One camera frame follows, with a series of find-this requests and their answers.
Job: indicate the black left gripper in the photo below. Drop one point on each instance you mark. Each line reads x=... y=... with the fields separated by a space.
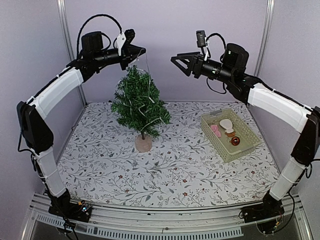
x=134 y=51

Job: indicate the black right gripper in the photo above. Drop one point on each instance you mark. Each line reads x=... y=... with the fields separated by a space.
x=194 y=64

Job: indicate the small green christmas tree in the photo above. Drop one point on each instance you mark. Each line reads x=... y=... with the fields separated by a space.
x=140 y=105

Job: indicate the cream balloon ornament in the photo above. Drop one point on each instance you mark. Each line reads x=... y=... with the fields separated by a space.
x=227 y=125

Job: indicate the pale round tree base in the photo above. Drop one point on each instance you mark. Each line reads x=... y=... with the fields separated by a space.
x=143 y=145

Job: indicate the red ball ornament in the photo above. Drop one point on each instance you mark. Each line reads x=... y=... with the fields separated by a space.
x=235 y=141

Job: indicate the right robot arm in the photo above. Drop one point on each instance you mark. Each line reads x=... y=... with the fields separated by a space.
x=289 y=116

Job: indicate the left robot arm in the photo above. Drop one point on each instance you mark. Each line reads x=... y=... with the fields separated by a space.
x=33 y=113

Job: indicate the pink bow ornament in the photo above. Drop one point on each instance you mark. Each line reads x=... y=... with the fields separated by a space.
x=215 y=130

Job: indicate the cream perforated plastic basket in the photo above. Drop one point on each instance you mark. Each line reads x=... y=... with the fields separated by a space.
x=228 y=152

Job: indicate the floral patterned table mat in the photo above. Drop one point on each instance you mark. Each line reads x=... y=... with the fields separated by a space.
x=182 y=170

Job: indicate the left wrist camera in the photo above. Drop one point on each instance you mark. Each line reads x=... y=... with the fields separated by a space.
x=123 y=39

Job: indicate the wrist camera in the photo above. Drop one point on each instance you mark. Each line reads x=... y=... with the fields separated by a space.
x=123 y=39
x=202 y=43

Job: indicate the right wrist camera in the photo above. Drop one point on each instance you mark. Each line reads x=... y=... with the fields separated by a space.
x=202 y=43

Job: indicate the left aluminium frame post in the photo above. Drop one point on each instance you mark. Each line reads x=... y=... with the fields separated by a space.
x=62 y=13

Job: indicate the aluminium frame post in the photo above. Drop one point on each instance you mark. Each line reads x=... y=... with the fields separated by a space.
x=62 y=13
x=268 y=19

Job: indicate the right aluminium frame post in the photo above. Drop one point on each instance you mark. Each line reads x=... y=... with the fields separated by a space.
x=268 y=19

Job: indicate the front aluminium rail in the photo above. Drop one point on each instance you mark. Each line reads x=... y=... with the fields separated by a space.
x=115 y=222

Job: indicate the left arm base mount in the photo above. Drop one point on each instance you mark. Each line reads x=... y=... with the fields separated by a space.
x=63 y=207

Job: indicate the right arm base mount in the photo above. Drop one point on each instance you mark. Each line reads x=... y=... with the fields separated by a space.
x=269 y=214

